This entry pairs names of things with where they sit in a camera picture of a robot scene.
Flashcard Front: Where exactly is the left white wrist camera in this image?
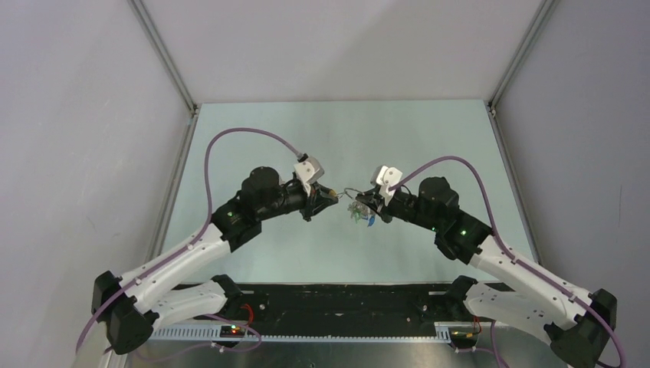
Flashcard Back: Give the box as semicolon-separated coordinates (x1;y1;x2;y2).
294;154;324;197

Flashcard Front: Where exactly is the keyring with coloured keys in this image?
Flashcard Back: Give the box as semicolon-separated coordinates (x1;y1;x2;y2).
343;188;376;227

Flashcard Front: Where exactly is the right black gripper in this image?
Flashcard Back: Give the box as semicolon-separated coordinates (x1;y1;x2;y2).
356;186;441;233

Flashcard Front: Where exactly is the purple cable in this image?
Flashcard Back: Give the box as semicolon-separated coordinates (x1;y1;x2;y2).
74;126;309;356
391;155;629;368

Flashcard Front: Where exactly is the aluminium frame rail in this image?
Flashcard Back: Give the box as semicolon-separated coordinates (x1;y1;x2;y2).
115;289;577;342

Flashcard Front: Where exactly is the left aluminium corner post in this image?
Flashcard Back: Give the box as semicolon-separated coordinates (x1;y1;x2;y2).
127;0;197;117

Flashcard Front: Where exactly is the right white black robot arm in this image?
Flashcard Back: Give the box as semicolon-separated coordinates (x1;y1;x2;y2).
356;177;618;367

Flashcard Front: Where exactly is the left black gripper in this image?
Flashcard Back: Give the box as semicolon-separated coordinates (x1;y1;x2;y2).
258;182;337;222

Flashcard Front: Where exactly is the right aluminium corner post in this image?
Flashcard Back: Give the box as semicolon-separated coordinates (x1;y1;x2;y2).
487;0;560;110

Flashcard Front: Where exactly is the left controller board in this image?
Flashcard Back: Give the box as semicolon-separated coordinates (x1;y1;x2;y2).
218;324;248;339

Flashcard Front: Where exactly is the aluminium corner post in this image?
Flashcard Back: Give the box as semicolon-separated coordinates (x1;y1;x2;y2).
487;0;560;110
127;0;197;117

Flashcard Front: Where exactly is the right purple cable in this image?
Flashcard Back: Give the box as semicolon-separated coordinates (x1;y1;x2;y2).
391;155;629;368

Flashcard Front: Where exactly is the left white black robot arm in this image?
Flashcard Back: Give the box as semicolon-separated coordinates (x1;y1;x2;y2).
92;162;338;355

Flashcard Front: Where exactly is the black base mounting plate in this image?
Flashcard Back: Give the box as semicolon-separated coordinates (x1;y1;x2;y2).
192;282;547;338

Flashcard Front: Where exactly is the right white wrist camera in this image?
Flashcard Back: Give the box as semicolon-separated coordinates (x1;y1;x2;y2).
370;166;403;205

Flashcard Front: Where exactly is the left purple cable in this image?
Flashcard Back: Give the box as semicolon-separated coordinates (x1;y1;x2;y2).
74;126;309;356

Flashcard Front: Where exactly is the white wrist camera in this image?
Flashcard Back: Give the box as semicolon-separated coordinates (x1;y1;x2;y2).
370;166;403;205
294;154;324;197

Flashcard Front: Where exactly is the controller board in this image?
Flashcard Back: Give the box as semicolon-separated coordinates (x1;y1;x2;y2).
450;330;481;340
218;324;248;339

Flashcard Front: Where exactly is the right controller board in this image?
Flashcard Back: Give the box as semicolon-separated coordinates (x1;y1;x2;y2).
450;330;481;340

